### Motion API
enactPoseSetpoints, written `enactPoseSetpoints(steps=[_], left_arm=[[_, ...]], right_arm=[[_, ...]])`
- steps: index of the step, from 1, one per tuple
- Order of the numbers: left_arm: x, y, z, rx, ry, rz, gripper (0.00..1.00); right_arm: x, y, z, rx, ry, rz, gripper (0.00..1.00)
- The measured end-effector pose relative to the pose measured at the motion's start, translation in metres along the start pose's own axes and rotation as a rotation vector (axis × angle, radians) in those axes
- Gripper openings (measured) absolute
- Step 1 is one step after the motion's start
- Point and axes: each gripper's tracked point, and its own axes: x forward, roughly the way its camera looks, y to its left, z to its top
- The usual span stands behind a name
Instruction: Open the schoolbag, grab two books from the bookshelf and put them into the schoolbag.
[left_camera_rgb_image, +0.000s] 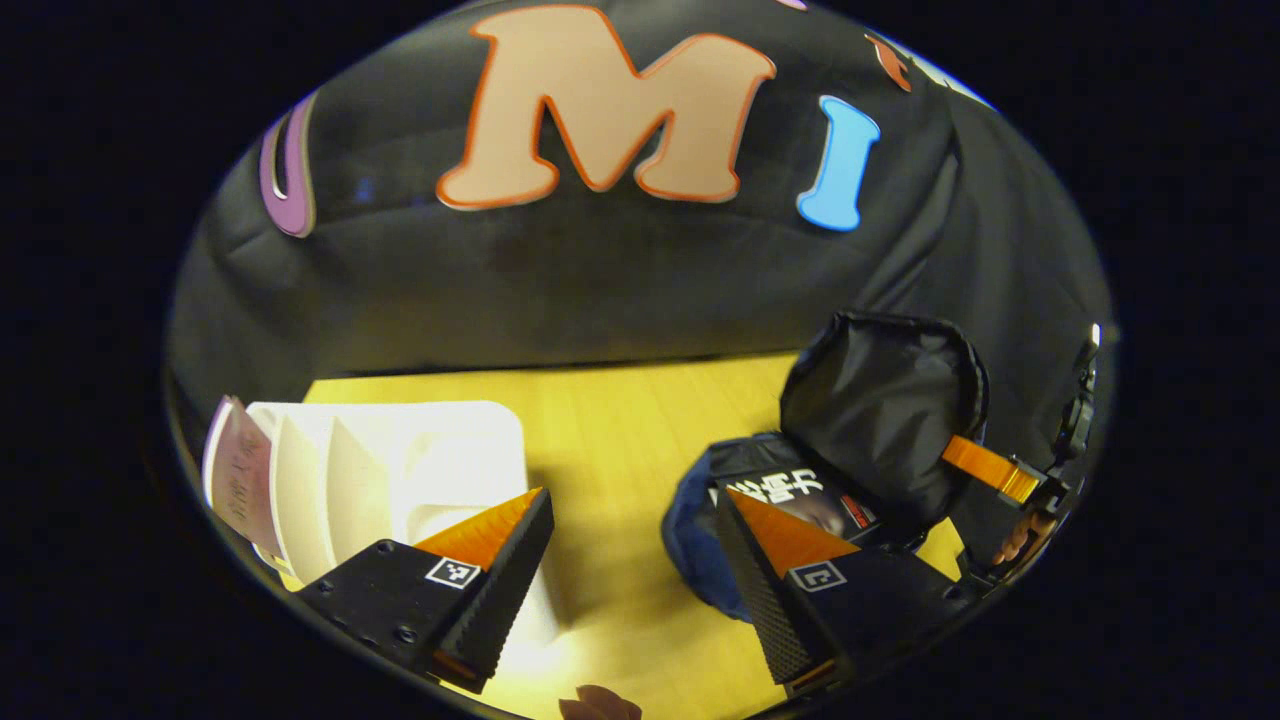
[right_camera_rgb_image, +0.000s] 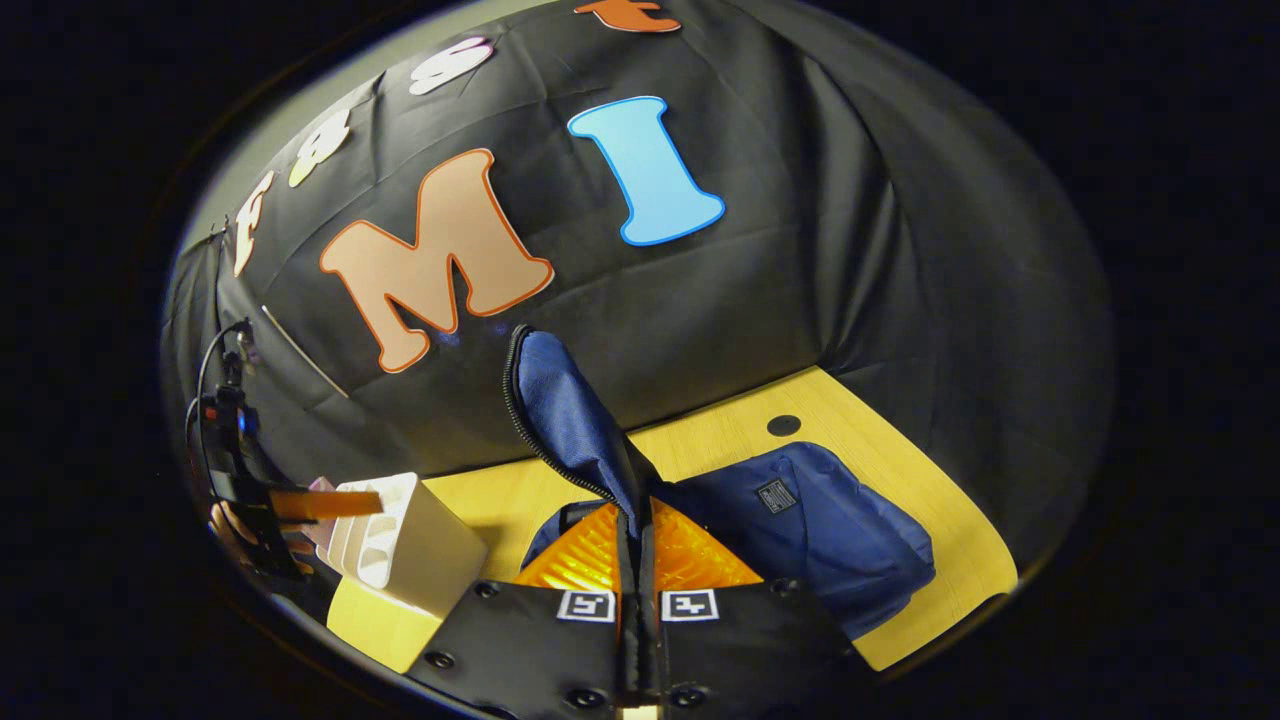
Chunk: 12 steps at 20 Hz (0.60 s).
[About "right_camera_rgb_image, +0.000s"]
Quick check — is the white plastic bookshelf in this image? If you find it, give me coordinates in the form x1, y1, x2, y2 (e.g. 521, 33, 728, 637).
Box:
317, 471, 490, 620

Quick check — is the black cable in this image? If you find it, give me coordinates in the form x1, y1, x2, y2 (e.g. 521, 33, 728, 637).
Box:
186, 319, 254, 481

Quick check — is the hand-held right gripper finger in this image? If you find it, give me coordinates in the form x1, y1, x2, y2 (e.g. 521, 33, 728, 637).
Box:
640, 497, 872, 720
404, 500, 642, 720

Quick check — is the black backdrop cloth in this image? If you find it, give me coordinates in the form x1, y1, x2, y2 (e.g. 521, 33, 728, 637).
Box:
160, 0, 1117, 601

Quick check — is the blue schoolbag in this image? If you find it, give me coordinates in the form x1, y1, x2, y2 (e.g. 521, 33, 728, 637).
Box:
501, 323, 938, 642

